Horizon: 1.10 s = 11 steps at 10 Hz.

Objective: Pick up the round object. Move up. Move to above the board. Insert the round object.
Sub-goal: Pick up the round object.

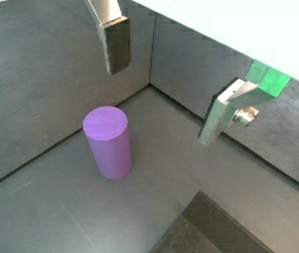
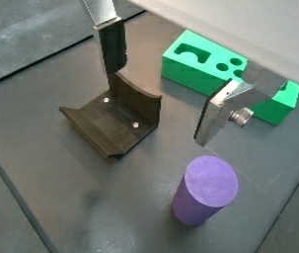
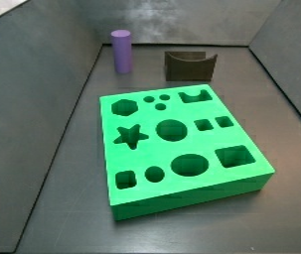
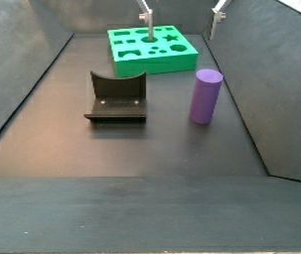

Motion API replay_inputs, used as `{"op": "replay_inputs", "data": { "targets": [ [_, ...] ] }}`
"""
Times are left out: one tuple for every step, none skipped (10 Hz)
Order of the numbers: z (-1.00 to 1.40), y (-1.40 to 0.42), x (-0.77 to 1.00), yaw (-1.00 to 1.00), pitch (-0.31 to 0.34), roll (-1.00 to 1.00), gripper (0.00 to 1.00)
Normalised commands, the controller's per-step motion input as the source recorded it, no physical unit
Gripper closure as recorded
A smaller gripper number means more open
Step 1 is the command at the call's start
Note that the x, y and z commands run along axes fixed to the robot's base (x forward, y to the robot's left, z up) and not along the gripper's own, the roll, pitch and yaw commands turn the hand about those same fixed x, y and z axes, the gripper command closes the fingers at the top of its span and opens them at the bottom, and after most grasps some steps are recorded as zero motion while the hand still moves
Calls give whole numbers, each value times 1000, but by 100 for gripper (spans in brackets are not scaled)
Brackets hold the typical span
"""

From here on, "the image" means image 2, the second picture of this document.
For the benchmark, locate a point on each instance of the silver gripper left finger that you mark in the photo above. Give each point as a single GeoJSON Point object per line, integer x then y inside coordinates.
{"type": "Point", "coordinates": [109, 33]}

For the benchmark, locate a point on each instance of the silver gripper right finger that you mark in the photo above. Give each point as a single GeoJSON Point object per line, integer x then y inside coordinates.
{"type": "Point", "coordinates": [229, 104]}

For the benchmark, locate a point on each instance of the purple cylinder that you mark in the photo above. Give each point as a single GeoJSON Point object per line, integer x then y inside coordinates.
{"type": "Point", "coordinates": [208, 188]}

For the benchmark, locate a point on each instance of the green shape sorter board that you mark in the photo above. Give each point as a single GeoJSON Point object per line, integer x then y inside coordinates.
{"type": "Point", "coordinates": [201, 65]}

